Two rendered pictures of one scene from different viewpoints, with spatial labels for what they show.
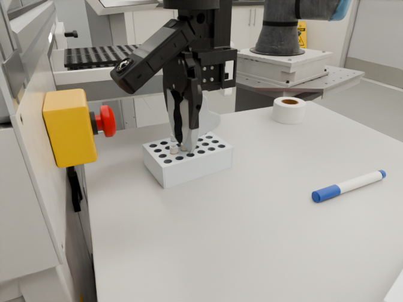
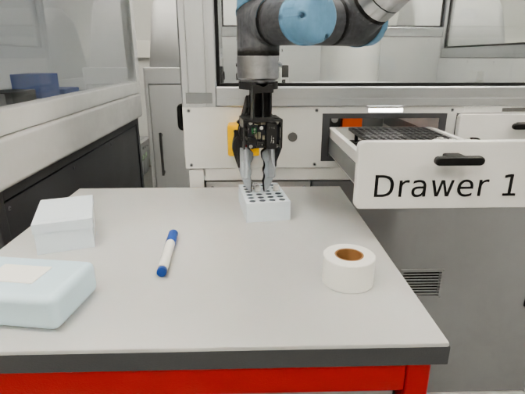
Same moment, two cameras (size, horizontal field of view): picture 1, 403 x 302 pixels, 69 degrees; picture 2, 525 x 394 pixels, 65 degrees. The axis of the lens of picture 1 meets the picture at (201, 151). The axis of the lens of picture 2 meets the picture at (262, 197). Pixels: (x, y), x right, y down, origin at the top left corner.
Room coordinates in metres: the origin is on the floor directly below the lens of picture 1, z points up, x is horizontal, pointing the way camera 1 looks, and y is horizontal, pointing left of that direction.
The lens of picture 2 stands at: (0.69, -0.72, 1.05)
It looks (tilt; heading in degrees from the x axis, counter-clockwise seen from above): 19 degrees down; 110
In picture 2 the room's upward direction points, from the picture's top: straight up
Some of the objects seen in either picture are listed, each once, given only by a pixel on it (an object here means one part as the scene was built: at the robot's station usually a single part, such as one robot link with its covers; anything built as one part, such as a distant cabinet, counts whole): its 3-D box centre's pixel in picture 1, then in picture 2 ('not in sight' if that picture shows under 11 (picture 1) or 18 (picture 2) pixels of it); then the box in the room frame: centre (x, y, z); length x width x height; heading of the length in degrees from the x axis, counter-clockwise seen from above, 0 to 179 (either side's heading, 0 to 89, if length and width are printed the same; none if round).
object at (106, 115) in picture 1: (102, 121); not in sight; (0.33, 0.12, 0.88); 0.04 x 0.03 x 0.04; 22
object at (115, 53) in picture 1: (120, 66); (401, 151); (0.67, 0.18, 0.87); 0.22 x 0.18 x 0.06; 112
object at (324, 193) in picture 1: (350, 184); (168, 251); (0.35, -0.22, 0.77); 0.14 x 0.02 x 0.02; 115
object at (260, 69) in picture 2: not in sight; (259, 69); (0.41, 0.01, 1.03); 0.08 x 0.08 x 0.05
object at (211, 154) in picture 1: (187, 155); (262, 201); (0.42, 0.02, 0.78); 0.12 x 0.08 x 0.04; 120
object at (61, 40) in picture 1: (63, 46); (516, 137); (0.91, 0.41, 0.87); 0.29 x 0.02 x 0.11; 22
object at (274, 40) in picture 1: (278, 36); not in sight; (1.06, -0.26, 0.88); 0.15 x 0.15 x 0.10
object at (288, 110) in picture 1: (288, 109); (348, 267); (0.62, -0.20, 0.78); 0.07 x 0.07 x 0.04
